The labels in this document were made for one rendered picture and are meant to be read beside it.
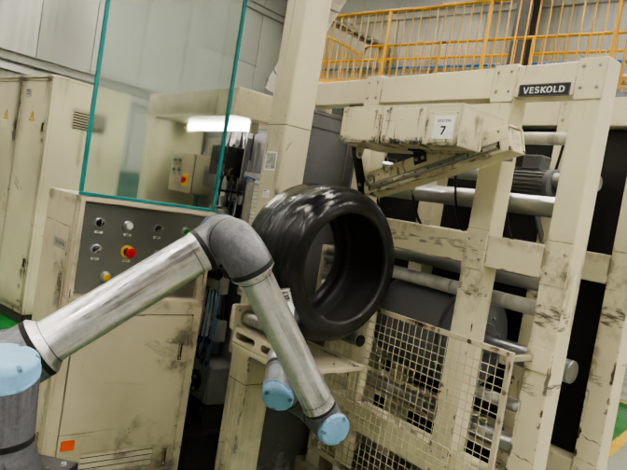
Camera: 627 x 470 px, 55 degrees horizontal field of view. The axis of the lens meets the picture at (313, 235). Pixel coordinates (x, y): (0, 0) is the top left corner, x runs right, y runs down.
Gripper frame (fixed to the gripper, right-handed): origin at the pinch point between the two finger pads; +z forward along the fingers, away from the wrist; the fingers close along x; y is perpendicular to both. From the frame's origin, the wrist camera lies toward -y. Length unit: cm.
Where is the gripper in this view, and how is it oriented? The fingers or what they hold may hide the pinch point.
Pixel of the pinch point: (287, 302)
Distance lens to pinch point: 197.0
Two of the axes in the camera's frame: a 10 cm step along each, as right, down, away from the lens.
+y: 2.7, 7.6, 5.9
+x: 9.6, -1.7, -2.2
